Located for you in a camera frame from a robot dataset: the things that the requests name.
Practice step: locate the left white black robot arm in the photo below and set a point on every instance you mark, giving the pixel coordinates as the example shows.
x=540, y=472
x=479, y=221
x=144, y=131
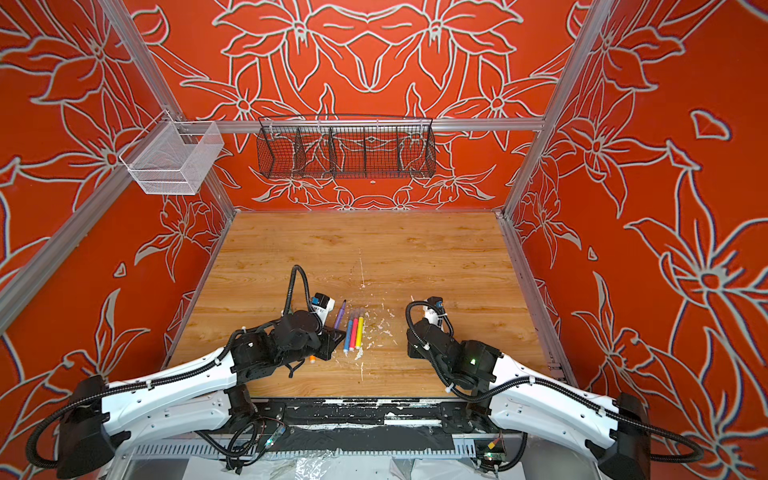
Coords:
x=101, y=417

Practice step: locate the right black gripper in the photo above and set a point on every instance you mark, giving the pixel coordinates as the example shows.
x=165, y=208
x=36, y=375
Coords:
x=412, y=351

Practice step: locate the blue marker pen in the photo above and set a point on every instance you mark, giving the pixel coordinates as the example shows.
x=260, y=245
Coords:
x=346, y=342

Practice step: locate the pink marker pen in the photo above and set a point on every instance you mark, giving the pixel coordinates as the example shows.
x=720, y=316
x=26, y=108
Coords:
x=353, y=334

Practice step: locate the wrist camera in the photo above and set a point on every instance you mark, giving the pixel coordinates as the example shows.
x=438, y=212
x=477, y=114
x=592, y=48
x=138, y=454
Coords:
x=322, y=305
x=434, y=311

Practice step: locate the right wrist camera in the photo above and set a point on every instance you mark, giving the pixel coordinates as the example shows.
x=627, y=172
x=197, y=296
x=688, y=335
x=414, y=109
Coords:
x=434, y=311

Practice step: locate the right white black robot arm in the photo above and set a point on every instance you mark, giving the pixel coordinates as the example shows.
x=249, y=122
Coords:
x=510, y=396

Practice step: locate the white slotted cable duct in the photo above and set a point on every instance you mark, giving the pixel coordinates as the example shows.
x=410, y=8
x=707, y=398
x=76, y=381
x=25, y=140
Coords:
x=184, y=449

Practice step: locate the purple marker pen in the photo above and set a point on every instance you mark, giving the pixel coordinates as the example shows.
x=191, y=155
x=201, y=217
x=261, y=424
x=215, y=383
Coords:
x=340, y=315

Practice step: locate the yellow marker pen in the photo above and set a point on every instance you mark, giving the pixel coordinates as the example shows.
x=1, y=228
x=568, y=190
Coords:
x=359, y=331

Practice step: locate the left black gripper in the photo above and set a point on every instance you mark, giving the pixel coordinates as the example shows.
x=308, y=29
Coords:
x=330, y=343

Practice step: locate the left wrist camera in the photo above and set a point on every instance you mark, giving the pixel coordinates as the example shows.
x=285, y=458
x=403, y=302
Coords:
x=322, y=305

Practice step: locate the black wire mesh basket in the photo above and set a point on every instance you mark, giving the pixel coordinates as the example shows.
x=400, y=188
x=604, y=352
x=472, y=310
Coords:
x=351, y=147

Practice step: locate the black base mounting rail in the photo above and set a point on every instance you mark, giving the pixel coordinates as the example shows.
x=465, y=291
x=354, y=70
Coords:
x=450, y=415

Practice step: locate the white wire mesh basket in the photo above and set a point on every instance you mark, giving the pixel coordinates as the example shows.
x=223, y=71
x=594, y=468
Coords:
x=173, y=157

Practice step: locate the right base cable connector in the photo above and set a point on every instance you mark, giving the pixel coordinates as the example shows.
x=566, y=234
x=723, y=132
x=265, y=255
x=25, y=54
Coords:
x=503, y=453

